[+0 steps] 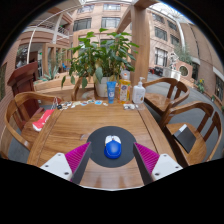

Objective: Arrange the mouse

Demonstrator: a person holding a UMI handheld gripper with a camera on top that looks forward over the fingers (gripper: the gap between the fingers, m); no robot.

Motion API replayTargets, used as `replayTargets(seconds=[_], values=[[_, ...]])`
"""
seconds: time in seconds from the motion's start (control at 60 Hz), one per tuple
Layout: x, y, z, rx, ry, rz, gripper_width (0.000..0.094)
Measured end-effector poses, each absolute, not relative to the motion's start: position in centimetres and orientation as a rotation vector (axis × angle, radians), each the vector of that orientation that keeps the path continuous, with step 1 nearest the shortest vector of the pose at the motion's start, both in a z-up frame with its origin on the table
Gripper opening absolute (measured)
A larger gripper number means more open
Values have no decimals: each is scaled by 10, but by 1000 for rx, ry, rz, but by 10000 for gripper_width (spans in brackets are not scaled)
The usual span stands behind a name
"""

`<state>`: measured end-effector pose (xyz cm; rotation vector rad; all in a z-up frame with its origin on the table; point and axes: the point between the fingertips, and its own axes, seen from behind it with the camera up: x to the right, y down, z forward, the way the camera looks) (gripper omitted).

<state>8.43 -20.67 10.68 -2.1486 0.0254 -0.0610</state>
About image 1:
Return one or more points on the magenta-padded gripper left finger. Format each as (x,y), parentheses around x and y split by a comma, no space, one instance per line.
(58,164)

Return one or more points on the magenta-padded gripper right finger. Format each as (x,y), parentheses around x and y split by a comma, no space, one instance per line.
(165,165)

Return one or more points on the blue and white computer mouse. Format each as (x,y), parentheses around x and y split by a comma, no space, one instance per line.
(112,150)

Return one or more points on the dark grey round mouse pad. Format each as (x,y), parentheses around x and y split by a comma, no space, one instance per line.
(111,130)

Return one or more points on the black notebook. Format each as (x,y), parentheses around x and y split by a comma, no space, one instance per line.
(185,137)

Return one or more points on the wooden armchair holding black notebook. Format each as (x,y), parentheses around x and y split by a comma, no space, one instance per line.
(196,146)

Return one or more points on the wooden armchair holding red bag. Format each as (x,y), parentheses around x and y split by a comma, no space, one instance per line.
(13,113)

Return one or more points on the clear blister pack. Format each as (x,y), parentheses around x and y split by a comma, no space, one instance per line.
(129,106)

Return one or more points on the white pump bottle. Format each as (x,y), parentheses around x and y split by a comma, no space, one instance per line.
(138,94)

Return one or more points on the yellow liquid bottle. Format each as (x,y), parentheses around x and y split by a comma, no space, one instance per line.
(124,90)

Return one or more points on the blue tube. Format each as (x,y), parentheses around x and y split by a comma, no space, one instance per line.
(111,92)

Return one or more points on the spiky agave plant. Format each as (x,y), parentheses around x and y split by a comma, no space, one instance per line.
(51,72)

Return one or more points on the white stone statue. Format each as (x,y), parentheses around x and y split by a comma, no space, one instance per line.
(172,66)

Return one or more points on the green plant in white pot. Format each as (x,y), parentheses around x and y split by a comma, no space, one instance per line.
(100,56)

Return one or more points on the dark wooden pedestal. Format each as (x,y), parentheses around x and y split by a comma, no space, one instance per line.
(23,81)

